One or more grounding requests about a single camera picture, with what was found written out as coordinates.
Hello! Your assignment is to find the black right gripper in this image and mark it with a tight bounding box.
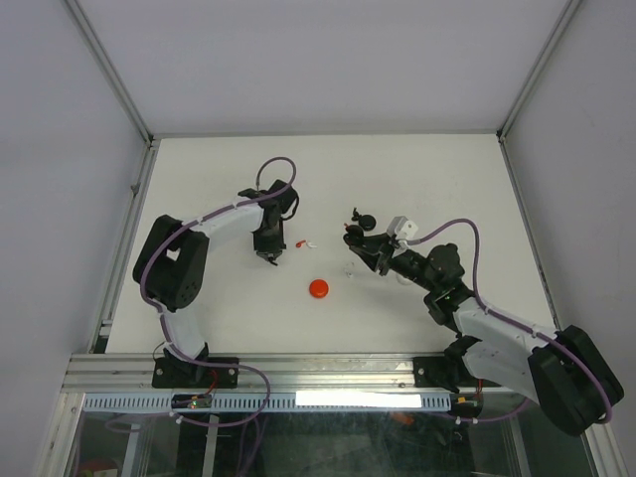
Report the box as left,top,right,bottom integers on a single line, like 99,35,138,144
350,232,439,295

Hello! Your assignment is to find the black earbud with case lid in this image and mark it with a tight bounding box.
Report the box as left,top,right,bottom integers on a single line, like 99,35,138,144
351,208,377,232

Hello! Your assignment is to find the aluminium frame post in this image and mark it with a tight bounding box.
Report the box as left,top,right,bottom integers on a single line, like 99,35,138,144
496,0,583,142
62,0,154,145

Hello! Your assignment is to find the aluminium frame post left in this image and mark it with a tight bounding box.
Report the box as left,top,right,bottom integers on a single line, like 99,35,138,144
62,0,154,145

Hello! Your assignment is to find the white round charging case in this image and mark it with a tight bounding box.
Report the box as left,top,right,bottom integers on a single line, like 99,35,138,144
397,275,412,286

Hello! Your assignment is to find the aluminium mounting rail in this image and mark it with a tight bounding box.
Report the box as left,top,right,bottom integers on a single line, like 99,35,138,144
61,350,548,397

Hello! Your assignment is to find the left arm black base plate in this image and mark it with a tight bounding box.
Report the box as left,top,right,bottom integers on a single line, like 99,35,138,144
151,354,239,390

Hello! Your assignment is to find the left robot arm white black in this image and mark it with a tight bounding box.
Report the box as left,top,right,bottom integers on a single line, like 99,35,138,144
133,180,299,387

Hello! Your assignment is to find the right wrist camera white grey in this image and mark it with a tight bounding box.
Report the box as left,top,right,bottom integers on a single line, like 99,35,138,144
387,216,418,249

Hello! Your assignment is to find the white slotted cable duct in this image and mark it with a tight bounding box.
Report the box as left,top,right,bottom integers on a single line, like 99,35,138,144
83,391,451,414

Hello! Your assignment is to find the red round charging case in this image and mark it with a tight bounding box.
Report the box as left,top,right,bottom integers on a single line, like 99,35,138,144
308,278,330,299

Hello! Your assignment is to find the aluminium frame post right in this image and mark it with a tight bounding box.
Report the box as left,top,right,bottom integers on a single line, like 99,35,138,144
496,0,583,142

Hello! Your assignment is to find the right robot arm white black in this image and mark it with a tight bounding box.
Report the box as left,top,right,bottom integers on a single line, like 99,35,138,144
343,226,625,436

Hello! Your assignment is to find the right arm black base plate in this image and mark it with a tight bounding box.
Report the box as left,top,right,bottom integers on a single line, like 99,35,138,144
411,354,479,393

